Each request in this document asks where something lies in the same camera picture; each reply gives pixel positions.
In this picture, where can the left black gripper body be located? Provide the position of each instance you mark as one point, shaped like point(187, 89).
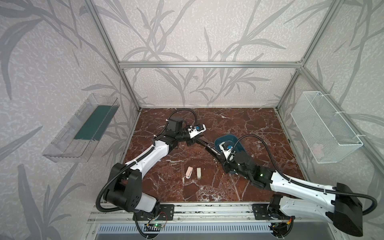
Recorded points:
point(195, 138)

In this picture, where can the green pad in bin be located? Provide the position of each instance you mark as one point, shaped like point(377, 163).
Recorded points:
point(95, 126)

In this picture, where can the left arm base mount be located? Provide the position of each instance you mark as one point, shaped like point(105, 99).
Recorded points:
point(161, 212)

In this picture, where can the slotted grey cable duct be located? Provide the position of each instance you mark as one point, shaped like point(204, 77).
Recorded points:
point(189, 228)

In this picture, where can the clear plastic wall bin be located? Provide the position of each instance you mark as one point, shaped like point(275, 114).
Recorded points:
point(64, 148)

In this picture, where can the white wire mesh basket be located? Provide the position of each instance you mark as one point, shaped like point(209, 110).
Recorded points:
point(320, 123)

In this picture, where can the teal plastic tray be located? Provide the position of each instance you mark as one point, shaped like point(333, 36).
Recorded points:
point(231, 141)

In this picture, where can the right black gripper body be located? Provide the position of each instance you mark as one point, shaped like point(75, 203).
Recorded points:
point(222, 154)

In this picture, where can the black stapler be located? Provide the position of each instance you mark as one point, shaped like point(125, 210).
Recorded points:
point(211, 150)

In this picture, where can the pink object in basket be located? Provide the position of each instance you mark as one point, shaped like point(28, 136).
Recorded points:
point(318, 150)

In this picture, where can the beige stapler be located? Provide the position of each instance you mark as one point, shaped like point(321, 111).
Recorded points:
point(199, 173)

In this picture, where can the aluminium front rail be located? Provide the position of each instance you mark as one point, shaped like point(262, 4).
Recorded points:
point(204, 212)

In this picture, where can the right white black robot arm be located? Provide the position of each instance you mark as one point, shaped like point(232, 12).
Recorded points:
point(335, 204)

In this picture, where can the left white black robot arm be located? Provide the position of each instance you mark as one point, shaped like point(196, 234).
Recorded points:
point(123, 190)

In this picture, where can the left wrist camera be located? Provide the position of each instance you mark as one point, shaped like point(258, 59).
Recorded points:
point(196, 130)

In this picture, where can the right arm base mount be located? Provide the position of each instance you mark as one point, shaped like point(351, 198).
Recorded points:
point(270, 211)

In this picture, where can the small green circuit board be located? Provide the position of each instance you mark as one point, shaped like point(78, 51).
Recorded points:
point(155, 226)

